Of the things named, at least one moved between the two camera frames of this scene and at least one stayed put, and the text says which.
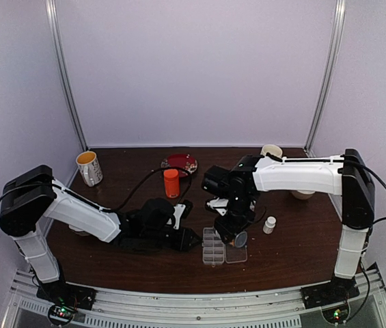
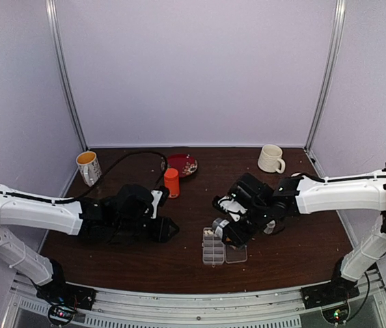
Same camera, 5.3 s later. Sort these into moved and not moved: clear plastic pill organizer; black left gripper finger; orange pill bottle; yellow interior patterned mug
Moved: black left gripper finger
Not moved: orange pill bottle; yellow interior patterned mug; clear plastic pill organizer
